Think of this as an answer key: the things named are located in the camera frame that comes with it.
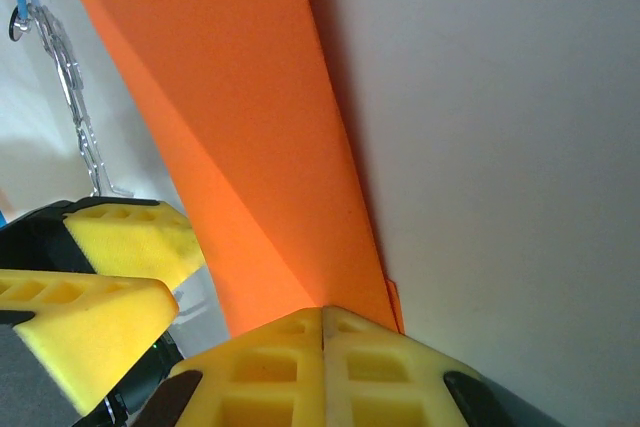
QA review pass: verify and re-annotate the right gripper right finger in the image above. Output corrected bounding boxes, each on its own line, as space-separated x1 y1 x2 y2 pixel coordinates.
322 304 519 427

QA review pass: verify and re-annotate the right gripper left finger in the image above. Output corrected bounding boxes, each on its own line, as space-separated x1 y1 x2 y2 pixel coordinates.
142 305 326 427

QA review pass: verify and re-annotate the orange paper sheet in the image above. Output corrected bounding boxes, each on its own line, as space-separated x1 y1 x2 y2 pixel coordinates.
52 0 406 341

